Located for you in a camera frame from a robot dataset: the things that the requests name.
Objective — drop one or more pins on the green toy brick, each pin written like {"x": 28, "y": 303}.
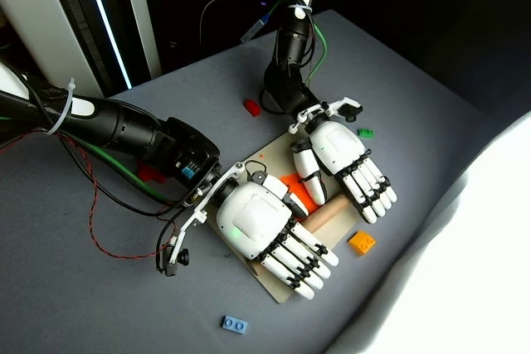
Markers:
{"x": 366, "y": 132}

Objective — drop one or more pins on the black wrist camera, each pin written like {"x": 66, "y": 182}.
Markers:
{"x": 174, "y": 260}
{"x": 350, "y": 110}

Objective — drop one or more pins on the grey table cloth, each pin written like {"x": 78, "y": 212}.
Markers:
{"x": 103, "y": 287}

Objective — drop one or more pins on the orange toy brick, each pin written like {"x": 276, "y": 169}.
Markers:
{"x": 361, "y": 243}

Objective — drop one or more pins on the blue toy brick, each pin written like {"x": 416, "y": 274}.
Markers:
{"x": 234, "y": 324}

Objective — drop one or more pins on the white robot body column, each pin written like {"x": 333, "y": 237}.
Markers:
{"x": 37, "y": 6}

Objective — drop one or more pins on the red toy brick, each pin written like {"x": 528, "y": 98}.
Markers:
{"x": 251, "y": 108}

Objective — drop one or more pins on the wooden rolling pin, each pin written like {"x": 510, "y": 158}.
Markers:
{"x": 327, "y": 213}

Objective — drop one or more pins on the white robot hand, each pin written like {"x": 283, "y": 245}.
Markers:
{"x": 253, "y": 217}
{"x": 336, "y": 146}

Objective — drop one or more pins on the red star toy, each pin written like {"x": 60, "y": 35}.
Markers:
{"x": 149, "y": 173}

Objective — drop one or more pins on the orange play dough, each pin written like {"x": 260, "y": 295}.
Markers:
{"x": 292, "y": 182}

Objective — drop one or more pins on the white zip tie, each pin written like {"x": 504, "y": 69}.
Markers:
{"x": 62, "y": 115}
{"x": 298, "y": 9}

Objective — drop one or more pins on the grey USB connector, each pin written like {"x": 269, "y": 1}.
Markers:
{"x": 253, "y": 30}

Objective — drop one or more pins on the light wooden board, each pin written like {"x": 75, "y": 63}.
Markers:
{"x": 274, "y": 151}

